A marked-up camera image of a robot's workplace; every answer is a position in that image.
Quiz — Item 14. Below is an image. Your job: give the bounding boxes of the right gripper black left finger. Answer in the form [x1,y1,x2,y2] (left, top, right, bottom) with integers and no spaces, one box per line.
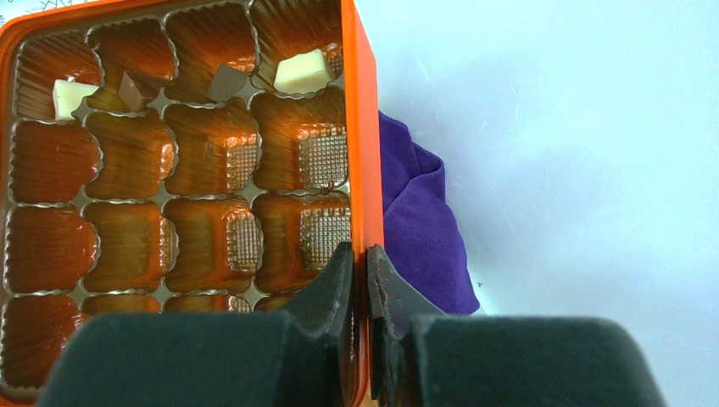
[36,243,354,406]

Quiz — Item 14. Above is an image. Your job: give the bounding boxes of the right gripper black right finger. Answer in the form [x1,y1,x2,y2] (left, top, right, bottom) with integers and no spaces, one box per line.
[366,245,665,406]

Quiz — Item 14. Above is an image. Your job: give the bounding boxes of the orange chocolate box with tray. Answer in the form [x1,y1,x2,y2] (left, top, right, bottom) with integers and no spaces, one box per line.
[1,1,384,406]

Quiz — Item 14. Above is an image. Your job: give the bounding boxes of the cream block chocolate in box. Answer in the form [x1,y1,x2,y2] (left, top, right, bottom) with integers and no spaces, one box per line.
[273,48,337,94]

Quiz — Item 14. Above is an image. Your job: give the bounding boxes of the dark chocolate in box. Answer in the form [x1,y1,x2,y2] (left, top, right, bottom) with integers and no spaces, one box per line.
[207,64,248,103]

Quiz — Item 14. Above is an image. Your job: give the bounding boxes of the brown chocolate in box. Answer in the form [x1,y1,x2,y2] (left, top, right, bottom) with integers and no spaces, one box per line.
[119,70,167,112]

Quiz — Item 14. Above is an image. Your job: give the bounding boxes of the white chocolate in box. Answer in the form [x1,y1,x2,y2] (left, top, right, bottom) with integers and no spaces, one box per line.
[52,80,99,120]

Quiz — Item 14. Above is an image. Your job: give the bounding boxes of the purple cloth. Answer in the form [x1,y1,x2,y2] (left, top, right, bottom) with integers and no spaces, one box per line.
[379,114,480,315]

